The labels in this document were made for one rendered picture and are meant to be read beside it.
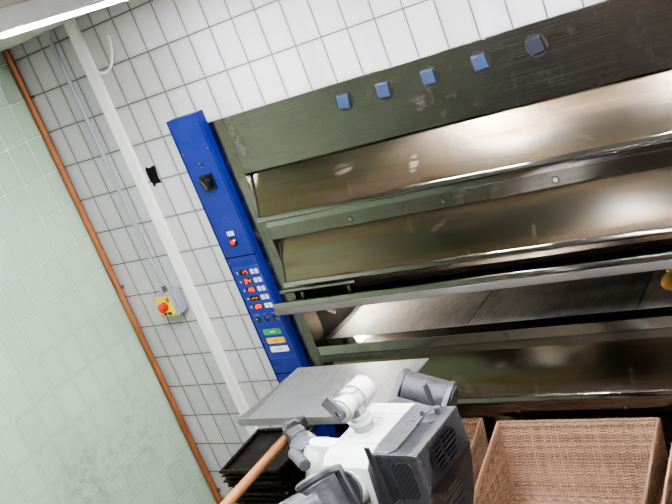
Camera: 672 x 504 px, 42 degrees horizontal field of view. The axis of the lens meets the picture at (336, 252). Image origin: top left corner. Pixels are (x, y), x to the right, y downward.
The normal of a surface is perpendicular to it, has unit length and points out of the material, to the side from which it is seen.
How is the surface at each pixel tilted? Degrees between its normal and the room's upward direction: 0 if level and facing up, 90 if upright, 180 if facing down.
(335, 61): 90
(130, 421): 90
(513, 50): 90
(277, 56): 90
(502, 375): 70
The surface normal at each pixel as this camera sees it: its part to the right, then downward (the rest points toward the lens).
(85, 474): 0.80, -0.14
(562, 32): -0.48, 0.43
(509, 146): -0.58, 0.10
